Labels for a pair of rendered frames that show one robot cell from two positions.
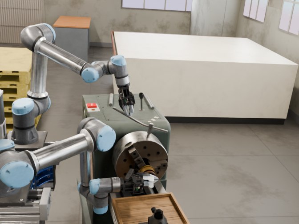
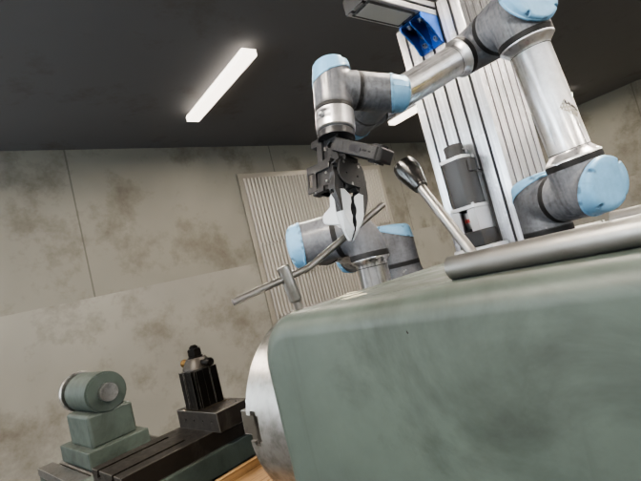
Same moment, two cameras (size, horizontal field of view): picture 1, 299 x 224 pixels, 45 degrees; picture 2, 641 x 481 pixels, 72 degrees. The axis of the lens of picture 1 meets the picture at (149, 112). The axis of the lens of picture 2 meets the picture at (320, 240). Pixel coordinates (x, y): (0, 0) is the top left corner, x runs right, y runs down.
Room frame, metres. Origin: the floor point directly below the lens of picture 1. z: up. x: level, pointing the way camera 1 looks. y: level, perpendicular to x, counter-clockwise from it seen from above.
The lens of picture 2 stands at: (2.55, -0.32, 1.29)
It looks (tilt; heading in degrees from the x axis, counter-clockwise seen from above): 4 degrees up; 151
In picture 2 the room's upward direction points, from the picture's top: 14 degrees counter-clockwise
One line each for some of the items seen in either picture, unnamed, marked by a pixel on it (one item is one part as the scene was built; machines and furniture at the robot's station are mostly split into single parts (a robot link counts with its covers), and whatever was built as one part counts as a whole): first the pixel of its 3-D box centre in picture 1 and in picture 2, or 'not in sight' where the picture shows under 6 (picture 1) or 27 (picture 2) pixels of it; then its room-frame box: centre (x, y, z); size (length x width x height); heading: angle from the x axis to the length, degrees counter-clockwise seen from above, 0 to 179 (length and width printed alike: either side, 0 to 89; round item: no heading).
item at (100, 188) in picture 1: (100, 186); not in sight; (1.58, 0.22, 1.08); 0.11 x 0.08 x 0.09; 107
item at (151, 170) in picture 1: (147, 174); not in sight; (1.72, -0.01, 1.08); 0.09 x 0.09 x 0.09; 17
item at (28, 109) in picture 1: (24, 111); (542, 201); (1.88, 0.70, 1.33); 0.13 x 0.12 x 0.14; 166
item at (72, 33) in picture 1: (73, 38); not in sight; (8.78, 1.96, 0.40); 1.54 x 0.77 x 0.80; 9
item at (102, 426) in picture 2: not in sight; (97, 411); (0.72, -0.33, 1.01); 0.30 x 0.20 x 0.29; 18
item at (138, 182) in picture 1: (131, 183); not in sight; (1.62, 0.06, 1.08); 0.12 x 0.09 x 0.08; 107
